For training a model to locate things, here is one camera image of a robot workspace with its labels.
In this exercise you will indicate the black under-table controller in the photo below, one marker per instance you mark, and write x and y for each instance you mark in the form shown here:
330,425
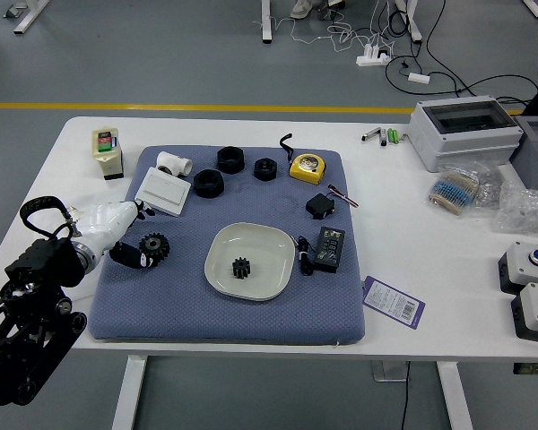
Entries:
533,367

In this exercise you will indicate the white desk leg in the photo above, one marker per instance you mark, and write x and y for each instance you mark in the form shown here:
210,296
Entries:
534,8
266,20
412,20

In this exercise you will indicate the white power adapter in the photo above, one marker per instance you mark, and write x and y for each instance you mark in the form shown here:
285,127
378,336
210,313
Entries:
418,77

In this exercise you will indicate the white power strip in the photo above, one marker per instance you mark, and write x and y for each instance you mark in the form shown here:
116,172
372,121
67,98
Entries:
373,57

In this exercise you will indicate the big black gear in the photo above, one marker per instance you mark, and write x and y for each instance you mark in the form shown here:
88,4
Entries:
156,246

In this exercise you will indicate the button box with blue button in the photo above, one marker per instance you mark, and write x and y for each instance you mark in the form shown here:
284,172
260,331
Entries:
520,269

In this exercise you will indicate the white pipe tee fitting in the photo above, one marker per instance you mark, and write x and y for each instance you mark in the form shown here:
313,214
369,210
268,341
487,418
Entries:
172,163

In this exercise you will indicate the white desk leg frame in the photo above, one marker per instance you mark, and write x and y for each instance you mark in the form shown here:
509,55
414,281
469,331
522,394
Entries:
29,15

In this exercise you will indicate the yellow tape measure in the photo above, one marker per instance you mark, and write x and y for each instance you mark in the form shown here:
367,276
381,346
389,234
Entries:
307,169

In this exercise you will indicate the white wall switch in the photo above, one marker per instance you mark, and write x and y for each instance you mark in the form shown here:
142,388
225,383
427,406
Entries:
162,190

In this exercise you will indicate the clear bubble wrap bag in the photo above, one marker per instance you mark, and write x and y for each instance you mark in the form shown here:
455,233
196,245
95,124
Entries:
526,210

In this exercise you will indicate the blue-grey quilted mat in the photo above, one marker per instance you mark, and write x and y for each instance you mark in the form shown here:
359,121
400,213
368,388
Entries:
251,322

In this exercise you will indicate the purple tag card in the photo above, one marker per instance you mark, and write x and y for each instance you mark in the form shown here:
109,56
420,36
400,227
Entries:
392,302

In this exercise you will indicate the grey table foot plate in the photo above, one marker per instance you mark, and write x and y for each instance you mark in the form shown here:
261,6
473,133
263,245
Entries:
387,371

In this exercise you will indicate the black digital meter panel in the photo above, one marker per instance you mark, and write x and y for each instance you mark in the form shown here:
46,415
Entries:
328,248

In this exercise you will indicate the person's shoe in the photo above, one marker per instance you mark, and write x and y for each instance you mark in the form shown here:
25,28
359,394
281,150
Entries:
301,8

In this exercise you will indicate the bag of blue resistors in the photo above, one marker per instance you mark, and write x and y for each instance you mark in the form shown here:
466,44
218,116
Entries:
453,190

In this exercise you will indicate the white square plate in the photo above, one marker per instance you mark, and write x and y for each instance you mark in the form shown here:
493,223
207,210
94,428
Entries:
269,251

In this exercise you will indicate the silver usb stick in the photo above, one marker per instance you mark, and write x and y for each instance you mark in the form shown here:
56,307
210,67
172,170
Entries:
371,134

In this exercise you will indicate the button box with red button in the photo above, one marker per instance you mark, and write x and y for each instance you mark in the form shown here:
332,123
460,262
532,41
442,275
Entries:
535,315

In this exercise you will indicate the cream switch box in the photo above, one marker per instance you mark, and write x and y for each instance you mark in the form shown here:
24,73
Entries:
106,157

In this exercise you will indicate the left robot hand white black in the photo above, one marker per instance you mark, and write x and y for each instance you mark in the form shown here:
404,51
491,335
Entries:
103,221

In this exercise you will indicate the grey electrical enclosure box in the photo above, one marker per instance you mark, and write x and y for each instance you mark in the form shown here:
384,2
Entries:
464,143

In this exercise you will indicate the white table leg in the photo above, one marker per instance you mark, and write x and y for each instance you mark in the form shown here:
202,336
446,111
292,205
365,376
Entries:
127,392
455,394

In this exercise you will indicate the small black gear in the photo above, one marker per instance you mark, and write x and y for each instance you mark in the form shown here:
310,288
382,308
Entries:
240,269

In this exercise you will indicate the large black hex nut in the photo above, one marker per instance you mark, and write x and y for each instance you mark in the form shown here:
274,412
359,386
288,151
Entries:
230,160
208,184

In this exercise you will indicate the black marker pen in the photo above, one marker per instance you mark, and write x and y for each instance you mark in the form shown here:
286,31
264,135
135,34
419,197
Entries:
382,139

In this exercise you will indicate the small black hex nut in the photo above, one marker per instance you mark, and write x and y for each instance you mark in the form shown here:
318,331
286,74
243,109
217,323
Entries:
265,170

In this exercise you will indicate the bag of small dark parts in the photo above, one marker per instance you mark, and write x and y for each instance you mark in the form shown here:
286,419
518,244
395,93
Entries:
488,183

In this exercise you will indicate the grey box with orange button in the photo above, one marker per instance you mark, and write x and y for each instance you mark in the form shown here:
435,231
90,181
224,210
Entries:
535,161

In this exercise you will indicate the green battery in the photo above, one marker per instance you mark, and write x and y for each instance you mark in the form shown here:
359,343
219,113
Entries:
390,135
395,135

